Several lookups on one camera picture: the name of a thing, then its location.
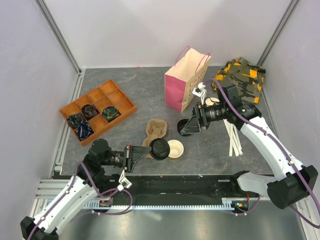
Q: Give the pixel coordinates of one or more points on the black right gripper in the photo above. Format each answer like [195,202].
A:
[193,126]

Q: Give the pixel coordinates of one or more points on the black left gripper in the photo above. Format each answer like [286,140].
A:
[130,150]

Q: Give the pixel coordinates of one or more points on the brown paper cup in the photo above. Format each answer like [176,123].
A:
[176,149]

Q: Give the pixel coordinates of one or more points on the brown pulp cup carrier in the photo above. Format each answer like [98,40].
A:
[155,128]

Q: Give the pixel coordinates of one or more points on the pink and cream paper bag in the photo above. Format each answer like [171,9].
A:
[188,71]

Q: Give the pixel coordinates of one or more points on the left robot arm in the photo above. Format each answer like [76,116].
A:
[102,173]

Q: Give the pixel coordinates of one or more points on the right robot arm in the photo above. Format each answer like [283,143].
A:
[291,182]

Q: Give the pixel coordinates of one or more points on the stacked brown paper cups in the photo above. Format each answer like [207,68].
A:
[211,101]

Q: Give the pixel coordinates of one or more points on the white wrapped straw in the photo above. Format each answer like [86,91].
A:
[235,141]
[227,125]

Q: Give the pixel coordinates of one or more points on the blue striped rolled tie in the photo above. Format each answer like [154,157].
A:
[84,130]

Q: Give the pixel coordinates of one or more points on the brown rolled tie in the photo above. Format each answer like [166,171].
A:
[89,111]

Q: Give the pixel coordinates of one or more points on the orange compartment tray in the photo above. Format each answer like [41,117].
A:
[105,95]

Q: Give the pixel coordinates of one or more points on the camouflage folded cloth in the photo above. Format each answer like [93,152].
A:
[247,77]

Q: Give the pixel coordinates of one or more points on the dark rolled tie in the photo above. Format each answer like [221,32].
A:
[74,120]

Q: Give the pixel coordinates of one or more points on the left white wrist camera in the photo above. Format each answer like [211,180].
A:
[124,183]

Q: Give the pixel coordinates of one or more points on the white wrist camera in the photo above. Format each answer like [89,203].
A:
[124,183]
[201,92]

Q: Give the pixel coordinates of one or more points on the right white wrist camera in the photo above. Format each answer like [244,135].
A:
[201,92]

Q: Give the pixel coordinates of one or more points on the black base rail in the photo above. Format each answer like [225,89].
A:
[185,189]

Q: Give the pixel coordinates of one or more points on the white slotted cable duct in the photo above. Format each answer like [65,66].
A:
[222,204]

